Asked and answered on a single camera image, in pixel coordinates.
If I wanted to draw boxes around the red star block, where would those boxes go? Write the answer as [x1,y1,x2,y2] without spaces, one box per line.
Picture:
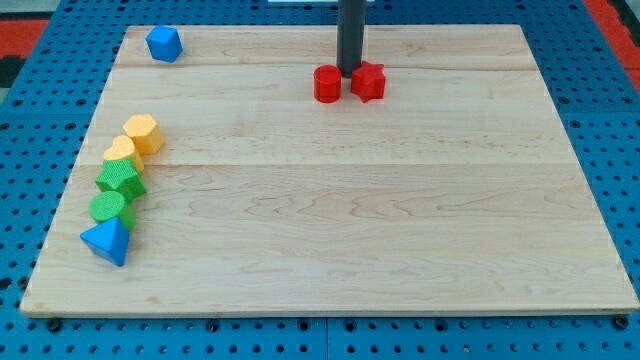
[351,61,386,103]

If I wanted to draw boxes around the green star block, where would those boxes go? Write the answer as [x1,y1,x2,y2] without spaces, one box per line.
[95,158,147,203]

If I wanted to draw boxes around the red cylinder block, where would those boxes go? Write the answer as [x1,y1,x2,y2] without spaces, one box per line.
[313,65,342,103]

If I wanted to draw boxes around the light wooden board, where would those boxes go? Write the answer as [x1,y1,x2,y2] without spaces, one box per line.
[20,25,639,318]

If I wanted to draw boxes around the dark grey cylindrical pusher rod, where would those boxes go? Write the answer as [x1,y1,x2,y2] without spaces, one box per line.
[336,0,367,78]

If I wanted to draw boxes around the yellow hexagonal block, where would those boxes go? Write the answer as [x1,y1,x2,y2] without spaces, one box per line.
[123,114,164,155]

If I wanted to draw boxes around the yellow heart block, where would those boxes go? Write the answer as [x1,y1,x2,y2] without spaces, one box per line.
[103,135,144,172]

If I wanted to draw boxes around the blue hexagonal block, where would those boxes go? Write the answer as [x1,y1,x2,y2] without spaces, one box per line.
[145,25,183,63]

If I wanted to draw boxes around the green cylinder block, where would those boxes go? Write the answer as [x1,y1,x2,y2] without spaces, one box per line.
[88,191,136,231]

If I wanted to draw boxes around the blue triangular block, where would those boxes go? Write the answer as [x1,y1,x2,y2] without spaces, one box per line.
[80,218,130,267]

